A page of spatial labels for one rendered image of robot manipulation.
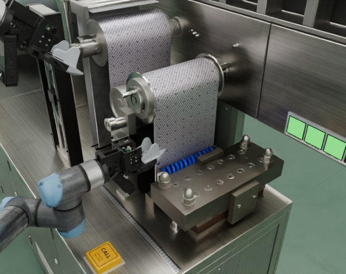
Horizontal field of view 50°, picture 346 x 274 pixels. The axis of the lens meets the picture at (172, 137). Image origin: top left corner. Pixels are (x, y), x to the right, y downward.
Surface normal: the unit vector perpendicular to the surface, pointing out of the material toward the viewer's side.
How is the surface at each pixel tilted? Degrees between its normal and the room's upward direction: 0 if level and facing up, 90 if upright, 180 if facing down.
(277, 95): 90
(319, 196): 0
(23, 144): 0
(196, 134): 90
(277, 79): 90
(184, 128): 90
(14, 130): 0
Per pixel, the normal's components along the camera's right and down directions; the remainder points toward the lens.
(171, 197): 0.00, -0.84
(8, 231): 0.94, -0.32
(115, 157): 0.61, 0.43
